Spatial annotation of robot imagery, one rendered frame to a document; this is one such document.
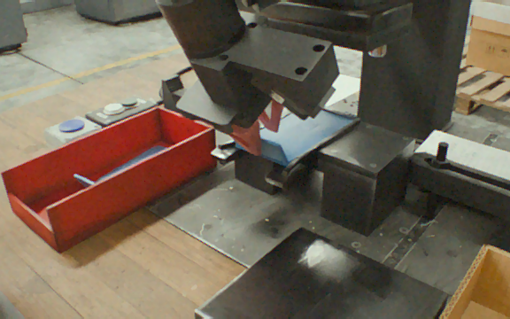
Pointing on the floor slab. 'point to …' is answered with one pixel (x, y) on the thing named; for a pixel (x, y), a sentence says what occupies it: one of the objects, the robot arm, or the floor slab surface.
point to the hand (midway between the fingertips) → (261, 136)
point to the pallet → (468, 100)
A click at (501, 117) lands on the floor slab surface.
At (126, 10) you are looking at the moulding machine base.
